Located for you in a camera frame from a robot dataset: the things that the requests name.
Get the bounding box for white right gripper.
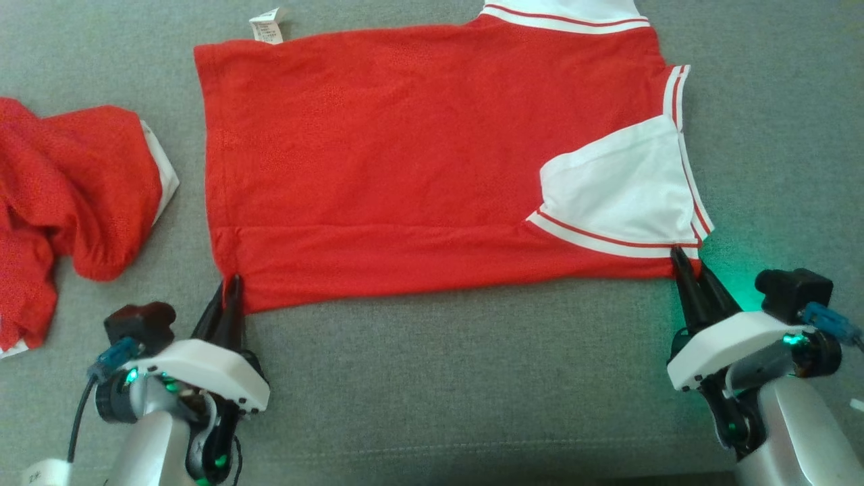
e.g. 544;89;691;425
666;246;819;393

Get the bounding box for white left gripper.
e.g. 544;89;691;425
125;273;271;414

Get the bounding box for red garment white trim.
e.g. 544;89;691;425
0;97;181;359

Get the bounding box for red shirt white striped sleeves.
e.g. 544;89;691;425
194;0;716;315

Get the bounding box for grey fabric sofa seat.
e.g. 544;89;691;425
0;0;864;486

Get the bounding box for blue left camera connector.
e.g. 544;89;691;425
87;336;143;385

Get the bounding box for blue camera connector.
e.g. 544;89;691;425
87;336;143;385
798;301;864;350

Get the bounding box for blue right camera connector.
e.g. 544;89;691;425
798;301;864;350

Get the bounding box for black left camera cable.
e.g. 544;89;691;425
67;377;97;464

